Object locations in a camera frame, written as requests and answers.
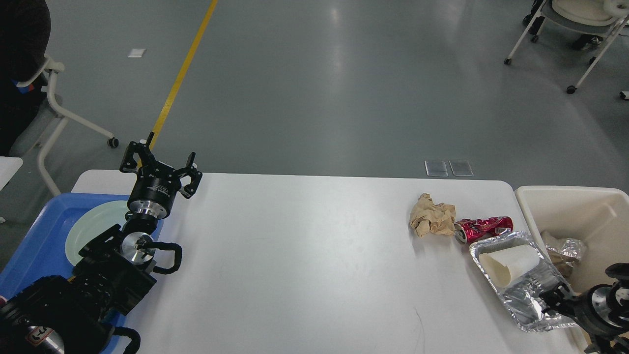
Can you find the white office chair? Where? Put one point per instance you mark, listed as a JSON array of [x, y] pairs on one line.
[[591, 18], [52, 118]]

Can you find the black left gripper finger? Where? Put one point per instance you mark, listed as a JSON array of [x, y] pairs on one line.
[[139, 160], [188, 178]]

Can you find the person's feet under chair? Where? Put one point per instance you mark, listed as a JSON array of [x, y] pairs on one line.
[[584, 42]]

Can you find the crushed red soda can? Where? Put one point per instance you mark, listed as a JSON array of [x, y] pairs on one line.
[[468, 231]]

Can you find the floor socket plate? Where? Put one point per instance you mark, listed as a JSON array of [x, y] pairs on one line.
[[461, 168], [436, 168]]

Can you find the white paper on floor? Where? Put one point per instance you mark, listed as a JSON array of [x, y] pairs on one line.
[[136, 53]]

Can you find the white office chair left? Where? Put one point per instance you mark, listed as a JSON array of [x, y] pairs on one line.
[[52, 118]]

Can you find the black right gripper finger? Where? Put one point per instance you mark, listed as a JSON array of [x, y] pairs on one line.
[[559, 300]]

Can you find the green plate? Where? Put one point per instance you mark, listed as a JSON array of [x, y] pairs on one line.
[[92, 224]]

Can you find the floor socket plate left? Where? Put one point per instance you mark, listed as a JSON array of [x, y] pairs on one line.
[[436, 168]]

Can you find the crumpled brown paper ball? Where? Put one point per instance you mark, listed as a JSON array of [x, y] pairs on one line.
[[426, 217]]

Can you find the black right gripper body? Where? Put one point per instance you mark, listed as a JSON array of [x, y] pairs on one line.
[[584, 310]]

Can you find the clear plastic bottle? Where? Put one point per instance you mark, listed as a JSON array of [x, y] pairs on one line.
[[521, 298]]

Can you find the floor socket plate right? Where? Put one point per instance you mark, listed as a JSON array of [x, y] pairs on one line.
[[461, 168]]

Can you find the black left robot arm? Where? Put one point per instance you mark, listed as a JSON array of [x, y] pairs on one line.
[[57, 315]]

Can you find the white office chair right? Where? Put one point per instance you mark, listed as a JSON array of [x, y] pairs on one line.
[[591, 18]]

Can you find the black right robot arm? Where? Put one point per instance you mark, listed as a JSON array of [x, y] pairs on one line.
[[602, 312]]

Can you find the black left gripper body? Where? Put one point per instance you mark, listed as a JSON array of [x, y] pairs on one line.
[[153, 195]]

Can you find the beige plastic bin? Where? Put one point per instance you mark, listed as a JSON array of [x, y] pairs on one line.
[[597, 216]]

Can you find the blue plastic tray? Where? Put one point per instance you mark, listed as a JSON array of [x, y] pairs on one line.
[[42, 252]]

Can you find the aluminium foil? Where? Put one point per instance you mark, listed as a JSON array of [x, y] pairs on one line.
[[565, 253]]

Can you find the white paper cup lying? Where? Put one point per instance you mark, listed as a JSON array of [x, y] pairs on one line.
[[506, 265]]

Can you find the person in dark clothes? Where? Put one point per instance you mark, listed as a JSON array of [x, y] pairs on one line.
[[24, 35]]

